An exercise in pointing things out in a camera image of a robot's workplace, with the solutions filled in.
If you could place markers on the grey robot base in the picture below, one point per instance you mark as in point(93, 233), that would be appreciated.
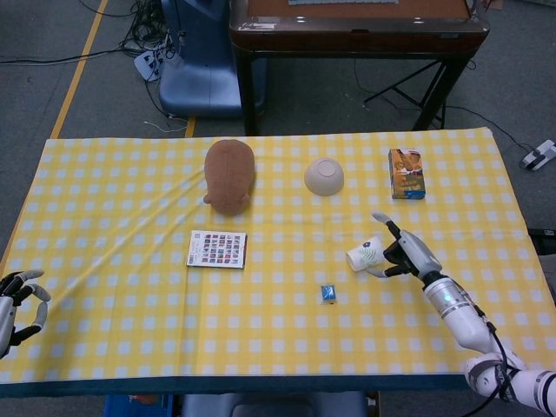
point(269, 406)

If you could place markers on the blue plastic crate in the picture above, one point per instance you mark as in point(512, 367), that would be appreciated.
point(139, 406)

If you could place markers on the white floor device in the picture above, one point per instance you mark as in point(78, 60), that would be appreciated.
point(538, 155)

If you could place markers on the white power strip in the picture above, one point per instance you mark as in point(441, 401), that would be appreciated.
point(147, 63)

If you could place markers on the picture card booklet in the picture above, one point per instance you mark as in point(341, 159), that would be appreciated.
point(217, 249)

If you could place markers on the white paper cup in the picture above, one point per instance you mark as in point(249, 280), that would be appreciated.
point(362, 256)

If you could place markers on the small blue packet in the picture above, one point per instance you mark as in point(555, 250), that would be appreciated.
point(328, 294)

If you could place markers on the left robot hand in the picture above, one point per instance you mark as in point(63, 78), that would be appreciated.
point(6, 310)

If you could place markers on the brown plush toy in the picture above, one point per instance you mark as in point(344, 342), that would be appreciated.
point(229, 176)

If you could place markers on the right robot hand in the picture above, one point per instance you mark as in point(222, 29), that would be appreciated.
point(415, 254)

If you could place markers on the black box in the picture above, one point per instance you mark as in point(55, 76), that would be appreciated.
point(543, 240)

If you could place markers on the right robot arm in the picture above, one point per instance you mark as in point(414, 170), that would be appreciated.
point(469, 321)

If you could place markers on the brown mahjong table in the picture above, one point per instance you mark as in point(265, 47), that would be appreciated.
point(347, 32)

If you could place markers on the orange blue snack box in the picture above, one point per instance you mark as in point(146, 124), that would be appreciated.
point(406, 174)

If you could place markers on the yellow checkered tablecloth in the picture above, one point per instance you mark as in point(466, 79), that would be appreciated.
point(130, 330)

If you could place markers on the beige upturned bowl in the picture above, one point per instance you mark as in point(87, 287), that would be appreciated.
point(324, 176)

